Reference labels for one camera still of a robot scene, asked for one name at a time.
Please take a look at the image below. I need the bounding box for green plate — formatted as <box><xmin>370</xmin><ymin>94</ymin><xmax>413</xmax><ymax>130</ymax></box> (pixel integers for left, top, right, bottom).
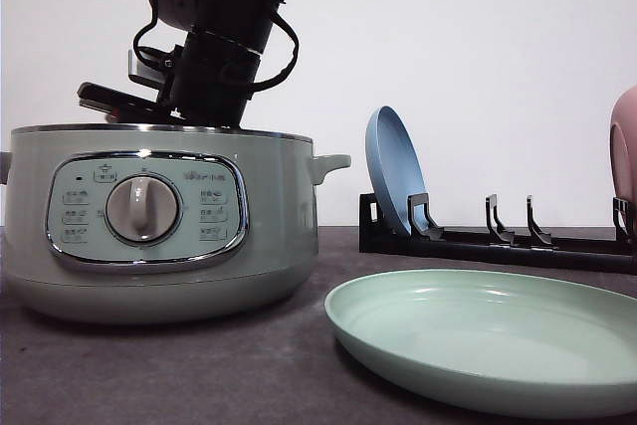
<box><xmin>323</xmin><ymin>268</ymin><xmax>637</xmax><ymax>406</ymax></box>

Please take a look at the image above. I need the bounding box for green electric steamer pot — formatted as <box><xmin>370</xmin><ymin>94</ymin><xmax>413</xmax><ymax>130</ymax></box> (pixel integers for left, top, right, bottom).
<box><xmin>0</xmin><ymin>123</ymin><xmax>352</xmax><ymax>324</ymax></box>

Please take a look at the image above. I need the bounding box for blue plate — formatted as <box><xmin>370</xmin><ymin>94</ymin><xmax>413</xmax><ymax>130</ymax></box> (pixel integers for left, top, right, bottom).
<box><xmin>364</xmin><ymin>105</ymin><xmax>429</xmax><ymax>237</ymax></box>

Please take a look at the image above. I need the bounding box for black plate rack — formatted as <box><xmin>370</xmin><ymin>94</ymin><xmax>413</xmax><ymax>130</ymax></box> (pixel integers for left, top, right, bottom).
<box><xmin>357</xmin><ymin>190</ymin><xmax>637</xmax><ymax>276</ymax></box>

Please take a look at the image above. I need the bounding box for pink plate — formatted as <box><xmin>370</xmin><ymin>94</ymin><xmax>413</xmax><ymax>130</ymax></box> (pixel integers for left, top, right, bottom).
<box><xmin>609</xmin><ymin>86</ymin><xmax>637</xmax><ymax>207</ymax></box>

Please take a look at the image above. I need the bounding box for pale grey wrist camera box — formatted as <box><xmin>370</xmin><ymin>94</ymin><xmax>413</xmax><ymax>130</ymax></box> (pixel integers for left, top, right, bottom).
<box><xmin>126</xmin><ymin>49</ymin><xmax>176</xmax><ymax>89</ymax></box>

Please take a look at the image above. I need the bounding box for black camera cable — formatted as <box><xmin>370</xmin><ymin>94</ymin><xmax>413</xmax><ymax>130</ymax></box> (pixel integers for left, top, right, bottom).
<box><xmin>131</xmin><ymin>19</ymin><xmax>173</xmax><ymax>73</ymax></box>

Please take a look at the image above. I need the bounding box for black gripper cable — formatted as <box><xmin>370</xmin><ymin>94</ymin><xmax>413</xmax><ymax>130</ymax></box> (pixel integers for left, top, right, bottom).
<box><xmin>246</xmin><ymin>14</ymin><xmax>302</xmax><ymax>88</ymax></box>

